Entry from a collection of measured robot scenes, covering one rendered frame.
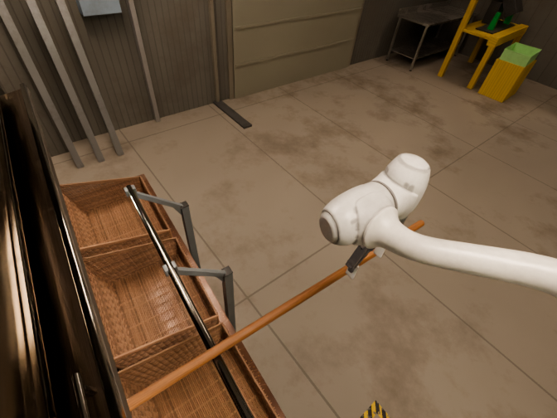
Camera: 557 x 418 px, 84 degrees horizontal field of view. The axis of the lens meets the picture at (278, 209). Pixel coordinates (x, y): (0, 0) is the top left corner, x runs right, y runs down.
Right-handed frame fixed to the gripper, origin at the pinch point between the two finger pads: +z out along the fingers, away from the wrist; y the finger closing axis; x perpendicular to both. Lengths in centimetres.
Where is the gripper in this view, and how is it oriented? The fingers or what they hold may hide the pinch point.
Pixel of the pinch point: (364, 263)
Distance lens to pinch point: 104.4
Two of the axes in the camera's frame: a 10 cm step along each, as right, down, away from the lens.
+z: -0.7, 6.8, 7.3
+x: -6.2, -6.0, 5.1
